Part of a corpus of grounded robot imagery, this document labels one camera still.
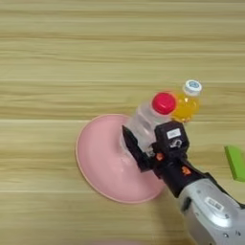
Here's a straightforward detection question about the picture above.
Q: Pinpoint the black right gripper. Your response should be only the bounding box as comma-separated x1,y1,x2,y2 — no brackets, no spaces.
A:
121,124,206,199

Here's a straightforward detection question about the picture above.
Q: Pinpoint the clear water bottle red cap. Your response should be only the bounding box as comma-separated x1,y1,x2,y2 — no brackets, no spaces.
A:
119,91,178,161

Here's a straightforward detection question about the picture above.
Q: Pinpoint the pink round plate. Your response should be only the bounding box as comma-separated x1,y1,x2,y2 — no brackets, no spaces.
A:
75,113,167,205

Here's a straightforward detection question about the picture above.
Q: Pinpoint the orange juice bottle white cap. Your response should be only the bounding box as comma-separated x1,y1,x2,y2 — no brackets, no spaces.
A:
169,78,203,124

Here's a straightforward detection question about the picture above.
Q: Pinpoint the green rectangular block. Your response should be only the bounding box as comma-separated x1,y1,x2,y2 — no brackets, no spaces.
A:
223,145,245,183

